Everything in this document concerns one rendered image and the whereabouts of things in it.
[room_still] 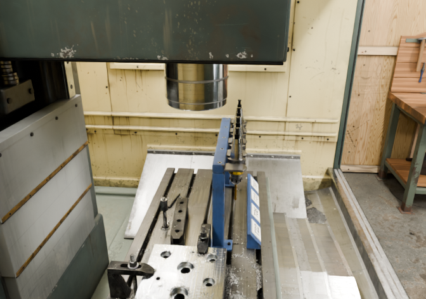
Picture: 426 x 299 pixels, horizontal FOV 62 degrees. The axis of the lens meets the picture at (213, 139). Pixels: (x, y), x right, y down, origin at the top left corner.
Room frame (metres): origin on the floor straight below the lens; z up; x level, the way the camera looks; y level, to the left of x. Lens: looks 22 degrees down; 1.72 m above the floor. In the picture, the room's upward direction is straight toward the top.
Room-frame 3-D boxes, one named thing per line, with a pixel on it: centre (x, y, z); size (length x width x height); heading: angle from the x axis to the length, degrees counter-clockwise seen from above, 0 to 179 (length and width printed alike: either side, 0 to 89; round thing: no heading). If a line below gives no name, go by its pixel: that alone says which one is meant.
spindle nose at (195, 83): (0.88, 0.04, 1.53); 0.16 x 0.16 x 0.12
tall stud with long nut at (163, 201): (1.13, 0.18, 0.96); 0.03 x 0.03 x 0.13
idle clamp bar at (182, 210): (1.11, 0.12, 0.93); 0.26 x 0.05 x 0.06; 0
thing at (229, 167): (1.01, -0.07, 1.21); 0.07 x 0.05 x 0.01; 85
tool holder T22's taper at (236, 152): (1.07, -0.08, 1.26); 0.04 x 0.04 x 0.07
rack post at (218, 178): (1.02, -0.02, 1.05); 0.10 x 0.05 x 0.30; 85
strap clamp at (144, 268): (0.80, 0.23, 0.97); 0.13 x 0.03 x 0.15; 85
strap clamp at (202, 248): (0.93, 0.03, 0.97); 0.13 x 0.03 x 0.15; 175
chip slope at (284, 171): (1.52, -0.02, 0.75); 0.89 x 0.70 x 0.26; 85
